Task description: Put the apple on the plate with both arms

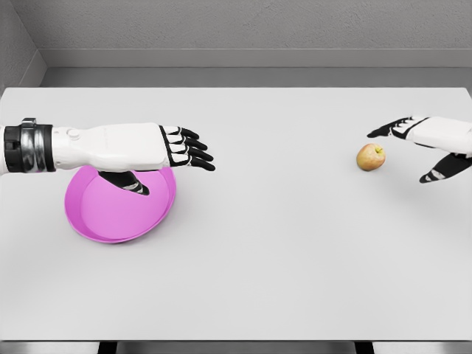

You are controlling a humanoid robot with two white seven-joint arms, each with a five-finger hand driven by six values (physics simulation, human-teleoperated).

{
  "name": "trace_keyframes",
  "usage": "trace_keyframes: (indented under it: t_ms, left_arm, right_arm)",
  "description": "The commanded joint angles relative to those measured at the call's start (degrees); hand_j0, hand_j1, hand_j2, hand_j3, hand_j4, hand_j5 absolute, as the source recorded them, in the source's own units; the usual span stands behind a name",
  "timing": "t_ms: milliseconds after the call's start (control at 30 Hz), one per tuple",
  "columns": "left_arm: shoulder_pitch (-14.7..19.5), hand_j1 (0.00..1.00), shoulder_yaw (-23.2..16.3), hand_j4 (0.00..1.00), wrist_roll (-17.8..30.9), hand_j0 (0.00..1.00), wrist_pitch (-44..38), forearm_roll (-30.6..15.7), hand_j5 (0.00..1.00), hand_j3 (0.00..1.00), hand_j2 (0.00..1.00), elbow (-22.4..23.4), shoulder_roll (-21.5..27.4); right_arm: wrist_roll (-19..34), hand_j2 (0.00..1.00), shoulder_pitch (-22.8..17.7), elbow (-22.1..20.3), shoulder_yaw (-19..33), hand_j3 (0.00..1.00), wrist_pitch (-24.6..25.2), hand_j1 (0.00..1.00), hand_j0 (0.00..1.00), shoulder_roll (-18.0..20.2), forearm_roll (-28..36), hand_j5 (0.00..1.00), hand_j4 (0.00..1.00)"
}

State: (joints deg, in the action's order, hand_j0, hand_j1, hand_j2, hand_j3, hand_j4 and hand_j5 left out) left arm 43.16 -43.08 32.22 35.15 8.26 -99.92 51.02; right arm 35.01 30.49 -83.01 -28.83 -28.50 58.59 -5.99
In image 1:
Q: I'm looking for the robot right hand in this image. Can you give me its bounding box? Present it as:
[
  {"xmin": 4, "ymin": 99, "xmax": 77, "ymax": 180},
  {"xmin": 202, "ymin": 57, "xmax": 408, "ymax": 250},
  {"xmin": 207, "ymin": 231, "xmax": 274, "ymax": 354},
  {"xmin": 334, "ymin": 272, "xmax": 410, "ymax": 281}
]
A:
[{"xmin": 367, "ymin": 116, "xmax": 472, "ymax": 184}]

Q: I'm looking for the yellow-red apple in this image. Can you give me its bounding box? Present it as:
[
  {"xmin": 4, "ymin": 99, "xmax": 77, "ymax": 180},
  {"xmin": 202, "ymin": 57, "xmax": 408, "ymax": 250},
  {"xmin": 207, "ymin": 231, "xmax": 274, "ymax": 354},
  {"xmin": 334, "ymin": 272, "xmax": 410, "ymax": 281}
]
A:
[{"xmin": 355, "ymin": 143, "xmax": 386, "ymax": 172}]

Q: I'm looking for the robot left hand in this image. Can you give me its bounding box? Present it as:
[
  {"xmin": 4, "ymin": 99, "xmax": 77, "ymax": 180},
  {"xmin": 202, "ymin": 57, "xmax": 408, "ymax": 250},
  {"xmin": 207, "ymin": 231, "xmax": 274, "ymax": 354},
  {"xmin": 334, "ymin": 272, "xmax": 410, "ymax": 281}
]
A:
[{"xmin": 87, "ymin": 122, "xmax": 216, "ymax": 198}]

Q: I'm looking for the pink plate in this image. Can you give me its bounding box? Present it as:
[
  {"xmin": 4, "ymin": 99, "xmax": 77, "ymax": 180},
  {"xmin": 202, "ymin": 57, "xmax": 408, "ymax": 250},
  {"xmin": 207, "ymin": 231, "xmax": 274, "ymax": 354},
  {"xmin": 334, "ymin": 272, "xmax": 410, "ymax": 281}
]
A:
[{"xmin": 64, "ymin": 164, "xmax": 177, "ymax": 246}]

